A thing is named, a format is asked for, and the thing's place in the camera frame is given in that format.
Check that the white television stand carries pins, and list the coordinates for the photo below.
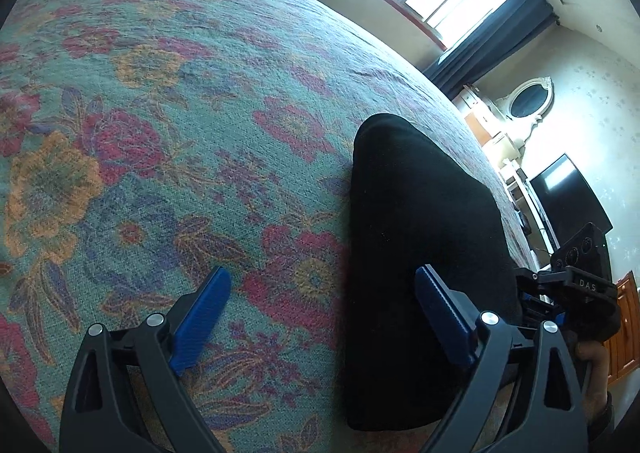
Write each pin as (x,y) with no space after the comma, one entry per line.
(515,183)

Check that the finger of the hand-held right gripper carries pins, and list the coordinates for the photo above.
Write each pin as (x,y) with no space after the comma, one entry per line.
(542,312)

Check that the person's right forearm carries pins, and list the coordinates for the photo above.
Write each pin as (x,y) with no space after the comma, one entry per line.
(602,418)

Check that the floral bedspread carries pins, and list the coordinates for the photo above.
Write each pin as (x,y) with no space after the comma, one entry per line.
(150,133)

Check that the dark blue curtain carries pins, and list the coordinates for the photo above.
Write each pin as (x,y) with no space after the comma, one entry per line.
(490,43)

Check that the white oval vanity mirror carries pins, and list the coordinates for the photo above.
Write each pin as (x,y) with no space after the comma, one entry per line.
(527,100)

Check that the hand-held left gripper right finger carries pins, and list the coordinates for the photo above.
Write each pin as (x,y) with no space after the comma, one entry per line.
(442,315)

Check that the white dresser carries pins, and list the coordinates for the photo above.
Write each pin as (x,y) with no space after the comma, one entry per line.
(495,143)

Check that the black pants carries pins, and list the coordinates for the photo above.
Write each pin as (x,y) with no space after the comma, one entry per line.
(420,213)

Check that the black flat television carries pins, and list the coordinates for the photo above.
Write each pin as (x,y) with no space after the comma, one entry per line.
(565,203)

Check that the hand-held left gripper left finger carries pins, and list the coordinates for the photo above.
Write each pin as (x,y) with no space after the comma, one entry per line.
(202,318)

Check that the person's right hand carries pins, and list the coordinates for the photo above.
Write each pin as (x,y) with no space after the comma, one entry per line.
(595,363)

